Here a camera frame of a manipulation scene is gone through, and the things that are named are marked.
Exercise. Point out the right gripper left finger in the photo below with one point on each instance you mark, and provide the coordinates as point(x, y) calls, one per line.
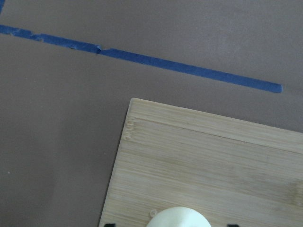
point(109, 225)

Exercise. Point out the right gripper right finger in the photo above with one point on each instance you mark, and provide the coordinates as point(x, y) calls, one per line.
point(232, 225)

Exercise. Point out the white steamed bun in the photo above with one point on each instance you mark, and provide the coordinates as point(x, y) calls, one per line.
point(179, 217)

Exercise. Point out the wooden cutting board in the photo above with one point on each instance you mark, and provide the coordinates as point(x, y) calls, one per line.
point(229, 170)

